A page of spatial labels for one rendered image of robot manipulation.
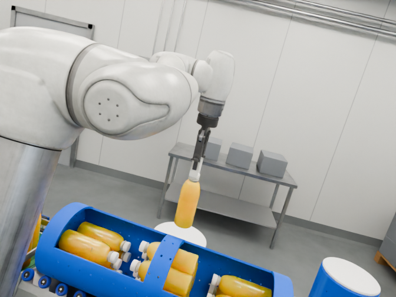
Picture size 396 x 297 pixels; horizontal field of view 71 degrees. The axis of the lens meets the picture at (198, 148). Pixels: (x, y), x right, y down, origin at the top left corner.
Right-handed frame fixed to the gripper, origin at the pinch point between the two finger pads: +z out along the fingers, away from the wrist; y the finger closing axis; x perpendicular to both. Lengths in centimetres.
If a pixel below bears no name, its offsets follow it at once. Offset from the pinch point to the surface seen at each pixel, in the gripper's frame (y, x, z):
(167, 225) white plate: 32, 12, 48
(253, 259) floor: 191, -63, 161
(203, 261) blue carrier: 1.2, -12.1, 38.8
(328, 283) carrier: 35, -75, 53
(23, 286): -23, 50, 57
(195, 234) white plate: 32, -4, 48
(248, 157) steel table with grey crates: 240, -26, 58
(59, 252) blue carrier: -24, 36, 35
